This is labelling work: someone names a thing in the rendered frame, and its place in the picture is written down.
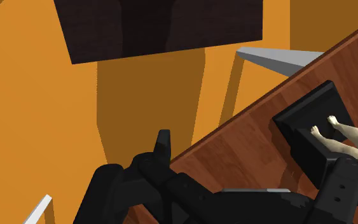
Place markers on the pale figure on black base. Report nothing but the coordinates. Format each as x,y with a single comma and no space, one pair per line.
305,114

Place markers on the brown wooden table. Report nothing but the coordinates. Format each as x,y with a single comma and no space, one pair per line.
243,149

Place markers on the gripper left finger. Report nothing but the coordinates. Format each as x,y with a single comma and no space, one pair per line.
154,186

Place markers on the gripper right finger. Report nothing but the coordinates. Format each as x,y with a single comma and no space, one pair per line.
340,192

